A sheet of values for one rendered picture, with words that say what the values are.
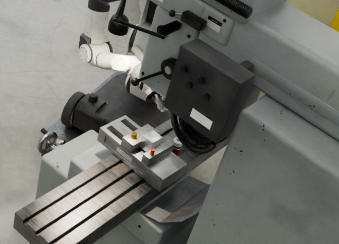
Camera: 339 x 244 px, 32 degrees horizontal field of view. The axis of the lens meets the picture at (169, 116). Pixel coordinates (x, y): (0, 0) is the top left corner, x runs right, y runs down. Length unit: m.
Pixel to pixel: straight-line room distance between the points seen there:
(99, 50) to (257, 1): 0.96
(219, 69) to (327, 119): 0.38
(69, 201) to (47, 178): 0.50
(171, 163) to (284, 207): 0.67
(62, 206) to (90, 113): 1.02
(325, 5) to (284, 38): 1.99
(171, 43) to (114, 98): 1.34
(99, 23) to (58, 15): 2.54
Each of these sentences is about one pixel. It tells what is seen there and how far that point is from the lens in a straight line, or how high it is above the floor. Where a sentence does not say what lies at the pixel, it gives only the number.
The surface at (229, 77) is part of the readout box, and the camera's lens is 1.51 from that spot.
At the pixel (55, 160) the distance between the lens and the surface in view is 2.60.
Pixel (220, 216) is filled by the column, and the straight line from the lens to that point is 1.94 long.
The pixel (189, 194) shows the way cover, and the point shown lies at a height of 0.86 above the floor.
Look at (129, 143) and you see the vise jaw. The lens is 2.29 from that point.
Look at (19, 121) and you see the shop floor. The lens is 3.86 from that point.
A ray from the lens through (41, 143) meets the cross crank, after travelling 2.78.
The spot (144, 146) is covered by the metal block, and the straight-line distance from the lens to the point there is 2.30.
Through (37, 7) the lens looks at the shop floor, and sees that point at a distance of 5.05.
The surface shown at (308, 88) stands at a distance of 1.72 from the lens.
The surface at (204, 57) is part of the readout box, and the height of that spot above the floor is 1.72.
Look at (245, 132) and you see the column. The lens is 1.73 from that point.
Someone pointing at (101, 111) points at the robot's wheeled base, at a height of 0.59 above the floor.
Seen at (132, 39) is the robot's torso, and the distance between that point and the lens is 2.89.
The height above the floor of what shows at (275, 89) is 1.60.
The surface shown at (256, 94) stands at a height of 1.43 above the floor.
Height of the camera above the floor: 2.52
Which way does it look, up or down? 37 degrees down
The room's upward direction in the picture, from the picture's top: 18 degrees clockwise
